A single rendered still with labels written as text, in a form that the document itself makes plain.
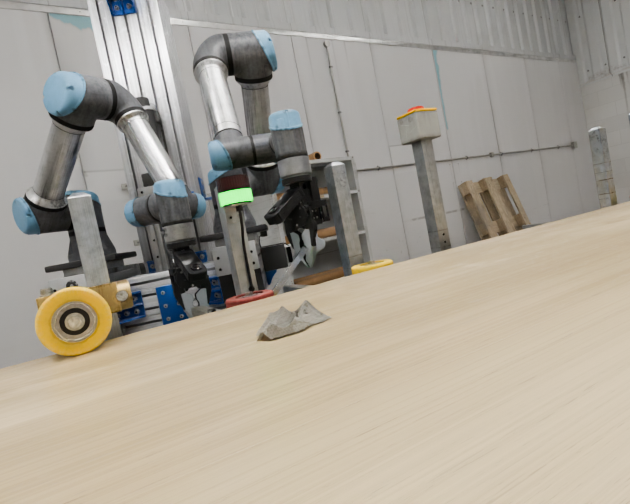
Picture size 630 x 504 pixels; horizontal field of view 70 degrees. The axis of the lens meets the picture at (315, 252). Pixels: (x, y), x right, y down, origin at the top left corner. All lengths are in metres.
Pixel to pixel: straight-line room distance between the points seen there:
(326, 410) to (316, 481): 0.06
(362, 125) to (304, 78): 0.78
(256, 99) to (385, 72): 3.90
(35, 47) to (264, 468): 3.71
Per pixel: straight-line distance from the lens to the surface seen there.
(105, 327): 0.60
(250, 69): 1.43
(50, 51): 3.83
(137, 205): 1.22
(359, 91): 4.95
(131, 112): 1.45
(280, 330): 0.42
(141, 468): 0.24
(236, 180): 0.81
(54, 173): 1.53
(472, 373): 0.26
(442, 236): 1.13
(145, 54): 1.94
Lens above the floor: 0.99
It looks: 3 degrees down
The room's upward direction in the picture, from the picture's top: 11 degrees counter-clockwise
